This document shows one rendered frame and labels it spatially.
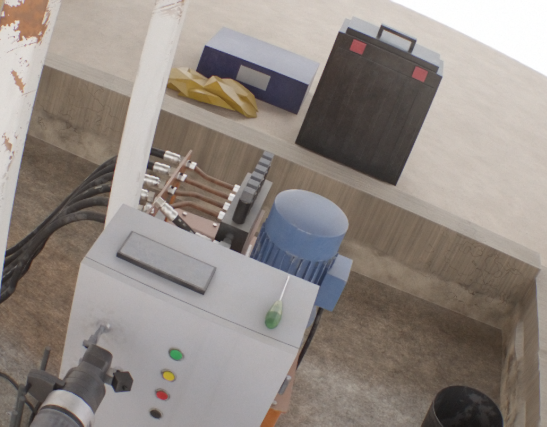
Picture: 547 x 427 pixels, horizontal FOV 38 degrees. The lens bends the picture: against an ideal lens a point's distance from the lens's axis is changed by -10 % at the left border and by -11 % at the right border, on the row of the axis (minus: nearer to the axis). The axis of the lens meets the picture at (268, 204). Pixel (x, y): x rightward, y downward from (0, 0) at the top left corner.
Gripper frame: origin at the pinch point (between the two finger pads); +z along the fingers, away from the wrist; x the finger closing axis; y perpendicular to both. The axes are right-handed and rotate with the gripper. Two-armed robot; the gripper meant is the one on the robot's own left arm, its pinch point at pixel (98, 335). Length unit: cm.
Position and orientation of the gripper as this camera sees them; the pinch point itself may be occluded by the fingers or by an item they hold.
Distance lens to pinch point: 153.0
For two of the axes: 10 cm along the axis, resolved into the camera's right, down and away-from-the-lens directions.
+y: 9.2, 3.8, -0.3
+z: 2.2, -4.6, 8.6
